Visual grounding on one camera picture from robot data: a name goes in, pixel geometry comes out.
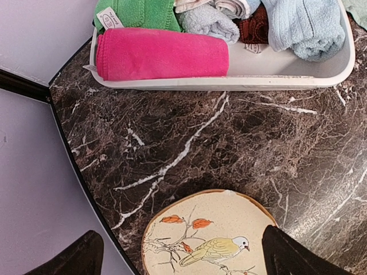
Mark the mint green panda towel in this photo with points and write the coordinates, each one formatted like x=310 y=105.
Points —
x=358 y=10

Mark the grey plastic basin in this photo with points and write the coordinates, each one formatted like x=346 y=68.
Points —
x=266 y=71

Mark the light blue rolled towel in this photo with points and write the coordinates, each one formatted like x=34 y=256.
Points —
x=311 y=29

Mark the orange rolled towel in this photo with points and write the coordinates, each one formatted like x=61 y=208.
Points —
x=234 y=9

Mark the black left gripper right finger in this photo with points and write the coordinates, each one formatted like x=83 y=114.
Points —
x=284 y=255

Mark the small blue rolled towel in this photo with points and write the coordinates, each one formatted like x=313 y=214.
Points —
x=207 y=20

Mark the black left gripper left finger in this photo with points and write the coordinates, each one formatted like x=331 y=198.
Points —
x=84 y=256

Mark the round painted ceramic plate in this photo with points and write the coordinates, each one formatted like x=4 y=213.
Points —
x=210 y=232

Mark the pink microfibre towel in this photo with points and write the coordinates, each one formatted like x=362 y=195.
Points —
x=127 y=54

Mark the green rolled towel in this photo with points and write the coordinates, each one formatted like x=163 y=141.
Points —
x=148 y=14

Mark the black left corner post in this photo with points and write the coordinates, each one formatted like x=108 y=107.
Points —
x=22 y=86

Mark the dark red rolled towel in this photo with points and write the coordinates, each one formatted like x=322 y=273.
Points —
x=254 y=31

